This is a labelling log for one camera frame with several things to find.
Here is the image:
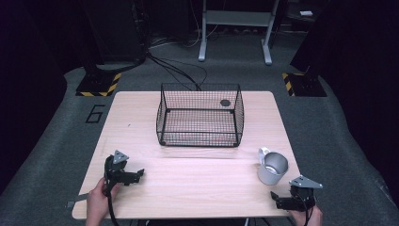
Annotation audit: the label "white metal desk frame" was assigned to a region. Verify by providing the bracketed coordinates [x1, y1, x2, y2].
[198, 0, 280, 66]

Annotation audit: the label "silver metal cup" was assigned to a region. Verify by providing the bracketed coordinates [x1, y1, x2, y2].
[256, 146, 289, 186]

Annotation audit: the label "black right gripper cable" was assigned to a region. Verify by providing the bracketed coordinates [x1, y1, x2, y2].
[295, 191, 315, 226]

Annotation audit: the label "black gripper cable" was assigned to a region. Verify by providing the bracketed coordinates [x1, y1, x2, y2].
[295, 191, 315, 226]
[104, 155, 120, 226]

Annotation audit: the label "person's right hand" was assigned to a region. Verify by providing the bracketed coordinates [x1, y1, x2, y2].
[288, 204, 324, 226]

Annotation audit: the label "black wire mesh basket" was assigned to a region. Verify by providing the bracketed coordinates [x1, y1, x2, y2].
[155, 82, 246, 148]

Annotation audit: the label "black floor cables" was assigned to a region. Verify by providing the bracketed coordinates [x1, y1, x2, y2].
[146, 50, 209, 92]

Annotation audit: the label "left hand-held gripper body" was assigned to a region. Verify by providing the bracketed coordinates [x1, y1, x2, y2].
[104, 149, 133, 197]

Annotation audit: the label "black stand base striped edge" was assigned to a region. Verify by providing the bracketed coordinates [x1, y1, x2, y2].
[75, 72, 123, 98]
[280, 72, 328, 98]

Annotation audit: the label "white floor cables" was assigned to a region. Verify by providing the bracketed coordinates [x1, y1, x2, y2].
[149, 6, 220, 50]

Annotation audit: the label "person's left hand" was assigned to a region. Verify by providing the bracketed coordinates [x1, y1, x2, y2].
[85, 177, 122, 226]

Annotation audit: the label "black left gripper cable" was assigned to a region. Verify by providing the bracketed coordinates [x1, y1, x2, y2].
[104, 155, 120, 226]

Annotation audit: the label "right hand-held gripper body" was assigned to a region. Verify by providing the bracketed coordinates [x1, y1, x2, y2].
[288, 174, 324, 212]

